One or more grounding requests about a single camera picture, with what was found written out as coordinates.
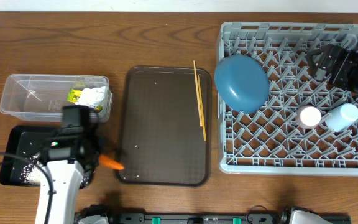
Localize wooden chopstick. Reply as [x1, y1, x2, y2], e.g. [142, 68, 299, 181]
[193, 60, 203, 127]
[197, 75, 207, 142]

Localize dark blue plate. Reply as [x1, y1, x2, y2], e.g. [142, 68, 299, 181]
[214, 54, 269, 114]

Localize clear plastic bin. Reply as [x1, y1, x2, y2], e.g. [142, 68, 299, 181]
[0, 74, 113, 122]

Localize orange carrot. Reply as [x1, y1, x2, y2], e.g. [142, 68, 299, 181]
[99, 154, 124, 170]

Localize white rice pile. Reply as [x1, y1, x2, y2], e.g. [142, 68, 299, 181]
[19, 152, 93, 189]

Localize black plastic tray bin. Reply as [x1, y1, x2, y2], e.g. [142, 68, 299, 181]
[0, 125, 98, 190]

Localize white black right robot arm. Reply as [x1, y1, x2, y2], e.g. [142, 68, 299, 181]
[305, 44, 358, 96]

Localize pink plastic cup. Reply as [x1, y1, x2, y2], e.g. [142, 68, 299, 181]
[295, 105, 322, 129]

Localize white tissue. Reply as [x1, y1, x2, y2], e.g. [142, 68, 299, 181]
[74, 86, 108, 110]

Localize dark brown serving tray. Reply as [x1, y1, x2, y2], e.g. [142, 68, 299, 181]
[116, 66, 212, 187]

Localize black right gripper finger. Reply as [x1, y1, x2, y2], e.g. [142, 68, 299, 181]
[305, 45, 331, 59]
[308, 60, 326, 81]

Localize light blue plastic cup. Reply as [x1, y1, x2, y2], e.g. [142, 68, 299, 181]
[325, 103, 358, 132]

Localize yellow green foil wrapper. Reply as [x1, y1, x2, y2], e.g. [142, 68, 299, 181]
[66, 88, 103, 111]

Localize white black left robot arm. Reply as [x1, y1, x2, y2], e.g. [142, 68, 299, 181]
[35, 105, 101, 223]

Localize grey dishwasher rack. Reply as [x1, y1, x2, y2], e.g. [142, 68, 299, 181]
[217, 22, 358, 176]

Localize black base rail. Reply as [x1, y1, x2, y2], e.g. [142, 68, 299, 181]
[75, 203, 352, 224]

